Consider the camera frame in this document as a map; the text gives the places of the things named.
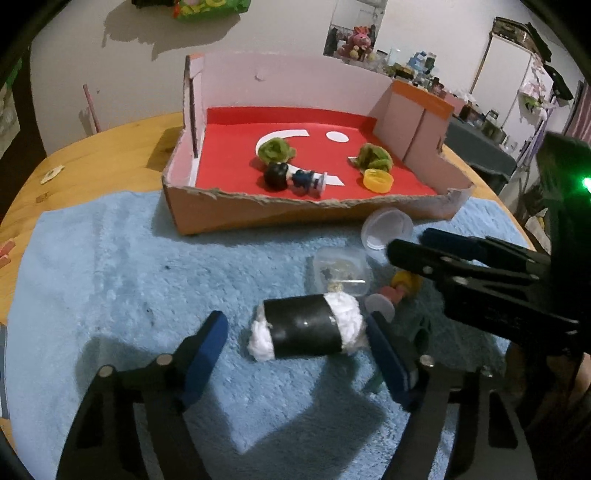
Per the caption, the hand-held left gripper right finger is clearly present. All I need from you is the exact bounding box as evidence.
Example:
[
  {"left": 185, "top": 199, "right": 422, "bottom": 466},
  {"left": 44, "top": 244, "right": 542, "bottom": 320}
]
[{"left": 367, "top": 311, "right": 539, "bottom": 480}]

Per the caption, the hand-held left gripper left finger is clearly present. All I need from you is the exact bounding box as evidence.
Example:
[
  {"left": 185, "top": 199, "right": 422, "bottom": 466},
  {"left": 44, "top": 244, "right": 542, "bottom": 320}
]
[{"left": 55, "top": 310, "right": 229, "bottom": 480}]

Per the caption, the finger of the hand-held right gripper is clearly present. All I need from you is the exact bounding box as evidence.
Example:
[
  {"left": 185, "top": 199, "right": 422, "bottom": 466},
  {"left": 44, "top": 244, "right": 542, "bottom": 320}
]
[
  {"left": 420, "top": 228, "right": 550, "bottom": 268},
  {"left": 387, "top": 239, "right": 555, "bottom": 296}
]

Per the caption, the yellow-haired pink toy figurine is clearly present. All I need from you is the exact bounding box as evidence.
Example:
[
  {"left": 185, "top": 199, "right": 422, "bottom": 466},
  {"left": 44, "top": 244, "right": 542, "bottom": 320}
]
[{"left": 365, "top": 270, "right": 422, "bottom": 321}]

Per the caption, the teal clothes peg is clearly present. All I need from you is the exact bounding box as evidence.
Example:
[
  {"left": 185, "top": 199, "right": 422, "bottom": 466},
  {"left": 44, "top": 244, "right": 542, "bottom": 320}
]
[{"left": 369, "top": 316, "right": 435, "bottom": 395}]

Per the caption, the clear round lidded container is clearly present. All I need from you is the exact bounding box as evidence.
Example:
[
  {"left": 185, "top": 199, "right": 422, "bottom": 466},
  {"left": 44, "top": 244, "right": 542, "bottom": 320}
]
[{"left": 361, "top": 208, "right": 414, "bottom": 251}]

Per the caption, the small clear plastic box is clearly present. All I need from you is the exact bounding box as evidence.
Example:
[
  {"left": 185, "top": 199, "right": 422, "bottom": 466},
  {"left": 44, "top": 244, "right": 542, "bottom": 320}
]
[{"left": 313, "top": 248, "right": 374, "bottom": 296}]

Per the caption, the yellow bottle cap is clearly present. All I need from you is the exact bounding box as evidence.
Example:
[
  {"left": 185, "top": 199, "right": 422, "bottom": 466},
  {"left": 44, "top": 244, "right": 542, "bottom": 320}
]
[{"left": 363, "top": 168, "right": 394, "bottom": 192}]

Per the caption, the black roll with white stuffing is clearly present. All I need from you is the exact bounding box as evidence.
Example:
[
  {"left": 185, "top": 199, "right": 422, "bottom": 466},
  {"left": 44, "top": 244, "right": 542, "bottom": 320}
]
[{"left": 248, "top": 292, "right": 370, "bottom": 362}]

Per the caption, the green fuzzy scrunchie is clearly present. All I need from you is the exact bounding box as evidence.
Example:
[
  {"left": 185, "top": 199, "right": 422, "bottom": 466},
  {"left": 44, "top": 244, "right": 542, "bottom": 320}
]
[
  {"left": 353, "top": 143, "right": 393, "bottom": 174},
  {"left": 256, "top": 135, "right": 298, "bottom": 166}
]

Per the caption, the orange cardboard box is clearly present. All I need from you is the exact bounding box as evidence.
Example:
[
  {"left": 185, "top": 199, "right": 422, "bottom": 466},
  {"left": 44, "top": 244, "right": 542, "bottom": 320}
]
[{"left": 161, "top": 52, "right": 475, "bottom": 236}]

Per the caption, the black-haired toy figurine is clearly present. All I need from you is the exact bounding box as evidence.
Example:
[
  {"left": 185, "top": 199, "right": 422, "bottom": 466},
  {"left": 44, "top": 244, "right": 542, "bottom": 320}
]
[{"left": 263, "top": 161, "right": 329, "bottom": 199}]

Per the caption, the table with dark cloth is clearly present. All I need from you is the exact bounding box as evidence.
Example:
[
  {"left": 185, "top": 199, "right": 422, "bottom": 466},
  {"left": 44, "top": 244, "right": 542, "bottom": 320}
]
[{"left": 445, "top": 115, "right": 518, "bottom": 195}]

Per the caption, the blue fluffy mat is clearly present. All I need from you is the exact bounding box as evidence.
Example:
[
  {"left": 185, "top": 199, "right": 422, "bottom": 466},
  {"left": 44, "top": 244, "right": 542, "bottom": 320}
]
[{"left": 4, "top": 191, "right": 532, "bottom": 480}]

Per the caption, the group of cosmetics bottles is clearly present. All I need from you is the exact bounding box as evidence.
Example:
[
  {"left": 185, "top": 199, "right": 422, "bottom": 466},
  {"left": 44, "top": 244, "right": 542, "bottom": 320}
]
[{"left": 376, "top": 46, "right": 509, "bottom": 144}]

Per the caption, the pink bunny plush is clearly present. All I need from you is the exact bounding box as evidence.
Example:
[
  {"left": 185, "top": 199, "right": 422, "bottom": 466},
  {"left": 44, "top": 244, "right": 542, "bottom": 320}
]
[{"left": 337, "top": 25, "right": 377, "bottom": 61}]

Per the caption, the pink stick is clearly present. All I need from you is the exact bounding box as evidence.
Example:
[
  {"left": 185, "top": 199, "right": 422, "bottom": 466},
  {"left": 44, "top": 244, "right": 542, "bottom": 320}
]
[{"left": 83, "top": 84, "right": 102, "bottom": 136}]

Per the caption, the dark wooden door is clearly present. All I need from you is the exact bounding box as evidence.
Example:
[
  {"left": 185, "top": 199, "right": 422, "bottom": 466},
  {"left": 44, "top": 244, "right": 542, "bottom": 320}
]
[{"left": 0, "top": 46, "right": 47, "bottom": 222}]

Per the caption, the wall mirror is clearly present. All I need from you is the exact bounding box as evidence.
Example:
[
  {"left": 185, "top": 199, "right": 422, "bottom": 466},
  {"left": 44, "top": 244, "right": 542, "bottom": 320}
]
[{"left": 323, "top": 0, "right": 387, "bottom": 58}]

